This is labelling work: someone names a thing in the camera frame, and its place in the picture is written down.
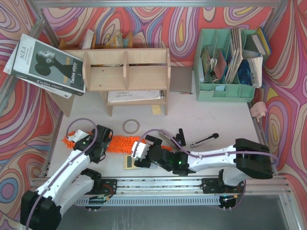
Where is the yellow blue calculator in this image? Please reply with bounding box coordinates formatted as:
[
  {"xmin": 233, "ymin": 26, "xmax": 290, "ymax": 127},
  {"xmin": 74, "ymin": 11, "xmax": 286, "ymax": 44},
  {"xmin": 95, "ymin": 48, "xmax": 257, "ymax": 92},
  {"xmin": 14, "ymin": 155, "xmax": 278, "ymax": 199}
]
[{"xmin": 124, "ymin": 154, "xmax": 157, "ymax": 170}]

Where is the orange chenille duster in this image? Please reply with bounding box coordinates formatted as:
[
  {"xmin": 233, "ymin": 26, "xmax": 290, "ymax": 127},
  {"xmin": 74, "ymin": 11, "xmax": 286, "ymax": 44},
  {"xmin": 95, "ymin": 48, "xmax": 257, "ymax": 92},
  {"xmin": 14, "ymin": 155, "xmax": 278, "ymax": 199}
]
[{"xmin": 61, "ymin": 131, "xmax": 172, "ymax": 154}]

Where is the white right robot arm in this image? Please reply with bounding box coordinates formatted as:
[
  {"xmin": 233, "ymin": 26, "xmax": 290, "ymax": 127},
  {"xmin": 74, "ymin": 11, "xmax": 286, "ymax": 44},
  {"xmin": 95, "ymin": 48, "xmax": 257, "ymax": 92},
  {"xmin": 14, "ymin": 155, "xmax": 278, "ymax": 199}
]
[{"xmin": 131, "ymin": 135, "xmax": 273, "ymax": 193}]

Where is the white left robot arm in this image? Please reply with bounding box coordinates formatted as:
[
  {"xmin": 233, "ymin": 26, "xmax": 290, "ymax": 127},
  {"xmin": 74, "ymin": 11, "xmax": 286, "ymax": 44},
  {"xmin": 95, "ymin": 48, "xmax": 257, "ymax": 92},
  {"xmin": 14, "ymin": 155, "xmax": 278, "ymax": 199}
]
[{"xmin": 20, "ymin": 125, "xmax": 113, "ymax": 230}]

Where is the wooden bookshelf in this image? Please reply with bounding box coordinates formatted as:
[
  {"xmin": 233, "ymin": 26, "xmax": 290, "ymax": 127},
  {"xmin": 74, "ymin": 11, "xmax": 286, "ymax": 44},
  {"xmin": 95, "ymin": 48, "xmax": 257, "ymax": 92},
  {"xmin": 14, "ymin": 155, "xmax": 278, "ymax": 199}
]
[{"xmin": 82, "ymin": 47, "xmax": 172, "ymax": 116}]

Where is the grey stapler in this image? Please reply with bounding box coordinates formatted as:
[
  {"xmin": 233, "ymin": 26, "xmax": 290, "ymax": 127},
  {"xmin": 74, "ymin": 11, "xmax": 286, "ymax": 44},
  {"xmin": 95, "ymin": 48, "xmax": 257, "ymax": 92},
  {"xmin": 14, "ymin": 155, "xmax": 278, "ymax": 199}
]
[{"xmin": 158, "ymin": 129, "xmax": 179, "ymax": 150}]

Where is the clear tape roll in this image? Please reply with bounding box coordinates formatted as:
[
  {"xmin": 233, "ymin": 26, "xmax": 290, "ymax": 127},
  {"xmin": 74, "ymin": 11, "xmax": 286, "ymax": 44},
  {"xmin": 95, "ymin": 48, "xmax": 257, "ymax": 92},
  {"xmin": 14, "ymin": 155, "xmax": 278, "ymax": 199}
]
[{"xmin": 122, "ymin": 119, "xmax": 140, "ymax": 135}]

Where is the black marker pen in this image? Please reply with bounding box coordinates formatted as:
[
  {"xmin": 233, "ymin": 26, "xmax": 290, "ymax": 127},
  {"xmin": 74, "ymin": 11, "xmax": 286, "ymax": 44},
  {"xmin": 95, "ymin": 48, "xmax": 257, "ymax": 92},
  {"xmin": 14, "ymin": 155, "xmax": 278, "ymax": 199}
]
[{"xmin": 190, "ymin": 133, "xmax": 219, "ymax": 148}]

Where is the spiral notepad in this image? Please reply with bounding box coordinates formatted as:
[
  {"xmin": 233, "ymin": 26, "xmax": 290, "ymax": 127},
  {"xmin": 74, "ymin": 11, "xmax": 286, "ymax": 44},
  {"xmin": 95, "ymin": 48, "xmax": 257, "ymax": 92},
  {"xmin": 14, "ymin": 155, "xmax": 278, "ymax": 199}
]
[{"xmin": 107, "ymin": 90, "xmax": 164, "ymax": 103}]

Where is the grey notebook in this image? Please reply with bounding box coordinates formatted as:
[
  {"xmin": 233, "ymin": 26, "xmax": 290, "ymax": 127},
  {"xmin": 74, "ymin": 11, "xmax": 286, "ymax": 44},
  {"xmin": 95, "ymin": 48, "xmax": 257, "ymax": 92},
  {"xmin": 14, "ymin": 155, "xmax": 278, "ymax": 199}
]
[{"xmin": 170, "ymin": 66, "xmax": 192, "ymax": 93}]

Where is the pink pig figurine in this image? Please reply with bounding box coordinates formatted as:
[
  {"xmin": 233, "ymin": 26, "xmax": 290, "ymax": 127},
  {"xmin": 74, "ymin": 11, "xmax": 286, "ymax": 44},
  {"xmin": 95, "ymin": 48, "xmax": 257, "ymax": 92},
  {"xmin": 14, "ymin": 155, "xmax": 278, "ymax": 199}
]
[{"xmin": 250, "ymin": 102, "xmax": 267, "ymax": 122}]

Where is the green desk organizer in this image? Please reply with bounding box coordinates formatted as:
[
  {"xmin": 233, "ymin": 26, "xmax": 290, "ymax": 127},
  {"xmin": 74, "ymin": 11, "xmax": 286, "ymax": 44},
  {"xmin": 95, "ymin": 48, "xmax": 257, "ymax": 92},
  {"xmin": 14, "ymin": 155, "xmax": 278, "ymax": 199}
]
[{"xmin": 193, "ymin": 29, "xmax": 255, "ymax": 103}]

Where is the black Twins story book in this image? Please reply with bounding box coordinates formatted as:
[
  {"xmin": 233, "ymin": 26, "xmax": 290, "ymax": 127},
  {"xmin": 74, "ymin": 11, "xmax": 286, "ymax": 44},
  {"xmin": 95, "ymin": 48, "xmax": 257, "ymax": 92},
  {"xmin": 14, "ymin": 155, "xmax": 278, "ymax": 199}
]
[{"xmin": 11, "ymin": 34, "xmax": 86, "ymax": 96}]

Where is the white book under stack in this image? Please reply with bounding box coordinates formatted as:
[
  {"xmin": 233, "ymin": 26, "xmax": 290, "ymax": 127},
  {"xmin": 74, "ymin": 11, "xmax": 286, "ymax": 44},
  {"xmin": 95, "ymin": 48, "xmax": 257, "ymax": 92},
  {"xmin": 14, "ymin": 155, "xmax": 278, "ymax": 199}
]
[{"xmin": 3, "ymin": 46, "xmax": 72, "ymax": 99}]

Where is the blue yellow book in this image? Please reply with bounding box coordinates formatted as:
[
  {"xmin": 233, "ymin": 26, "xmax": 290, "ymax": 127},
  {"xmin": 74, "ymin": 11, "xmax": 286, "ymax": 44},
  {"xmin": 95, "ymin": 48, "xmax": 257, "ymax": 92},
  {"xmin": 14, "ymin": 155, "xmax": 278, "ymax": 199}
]
[{"xmin": 249, "ymin": 27, "xmax": 272, "ymax": 57}]

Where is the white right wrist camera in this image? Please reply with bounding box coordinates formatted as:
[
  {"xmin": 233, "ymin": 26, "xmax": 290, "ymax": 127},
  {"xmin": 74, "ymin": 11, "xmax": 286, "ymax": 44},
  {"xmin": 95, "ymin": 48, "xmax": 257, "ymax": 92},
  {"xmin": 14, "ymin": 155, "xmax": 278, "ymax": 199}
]
[{"xmin": 131, "ymin": 141, "xmax": 150, "ymax": 160}]

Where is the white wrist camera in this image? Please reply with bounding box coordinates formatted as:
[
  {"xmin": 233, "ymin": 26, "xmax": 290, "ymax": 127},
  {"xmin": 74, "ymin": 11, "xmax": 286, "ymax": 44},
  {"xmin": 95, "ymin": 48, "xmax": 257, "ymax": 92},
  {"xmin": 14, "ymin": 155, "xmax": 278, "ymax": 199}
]
[
  {"xmin": 131, "ymin": 141, "xmax": 150, "ymax": 160},
  {"xmin": 66, "ymin": 129, "xmax": 89, "ymax": 143}
]

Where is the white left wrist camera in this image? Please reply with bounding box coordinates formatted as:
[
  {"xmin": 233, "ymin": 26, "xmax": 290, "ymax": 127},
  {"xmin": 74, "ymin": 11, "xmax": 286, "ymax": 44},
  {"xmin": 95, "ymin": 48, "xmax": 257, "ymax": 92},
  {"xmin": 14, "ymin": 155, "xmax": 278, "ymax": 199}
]
[{"xmin": 66, "ymin": 129, "xmax": 89, "ymax": 143}]

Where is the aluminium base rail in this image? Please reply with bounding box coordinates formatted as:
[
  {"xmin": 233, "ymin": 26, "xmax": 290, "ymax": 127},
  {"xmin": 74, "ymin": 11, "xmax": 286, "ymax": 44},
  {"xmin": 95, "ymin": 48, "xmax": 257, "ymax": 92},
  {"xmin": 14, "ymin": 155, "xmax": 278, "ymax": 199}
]
[{"xmin": 103, "ymin": 176, "xmax": 244, "ymax": 196}]

